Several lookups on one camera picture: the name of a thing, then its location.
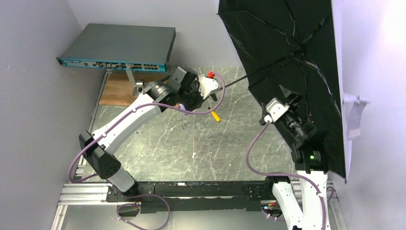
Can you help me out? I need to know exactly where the lilac folding umbrella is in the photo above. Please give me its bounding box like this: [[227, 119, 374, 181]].
[[177, 0, 370, 185]]

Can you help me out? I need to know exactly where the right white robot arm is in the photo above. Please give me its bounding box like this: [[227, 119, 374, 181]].
[[264, 85, 331, 230]]

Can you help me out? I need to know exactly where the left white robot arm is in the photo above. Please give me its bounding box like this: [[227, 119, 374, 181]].
[[79, 67, 222, 196]]

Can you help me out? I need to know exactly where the wooden base board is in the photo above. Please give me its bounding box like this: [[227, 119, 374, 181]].
[[99, 72, 166, 107]]

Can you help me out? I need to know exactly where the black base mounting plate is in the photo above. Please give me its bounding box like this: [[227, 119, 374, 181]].
[[105, 178, 275, 214]]

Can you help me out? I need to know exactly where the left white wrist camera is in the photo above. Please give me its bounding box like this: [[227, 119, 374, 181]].
[[198, 74, 221, 100]]

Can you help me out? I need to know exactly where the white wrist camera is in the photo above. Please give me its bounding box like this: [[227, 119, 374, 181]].
[[198, 74, 221, 100], [259, 98, 290, 126]]

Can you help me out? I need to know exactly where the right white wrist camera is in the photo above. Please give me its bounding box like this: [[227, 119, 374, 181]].
[[259, 98, 290, 126]]

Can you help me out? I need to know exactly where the yellow-handled screwdriver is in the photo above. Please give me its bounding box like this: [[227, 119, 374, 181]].
[[208, 107, 221, 122]]

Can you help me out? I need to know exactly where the metal switch stand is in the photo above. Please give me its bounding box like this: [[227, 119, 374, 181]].
[[125, 70, 145, 97]]

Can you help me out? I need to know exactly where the blue-fronted network switch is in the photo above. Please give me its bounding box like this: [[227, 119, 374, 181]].
[[57, 23, 176, 72]]

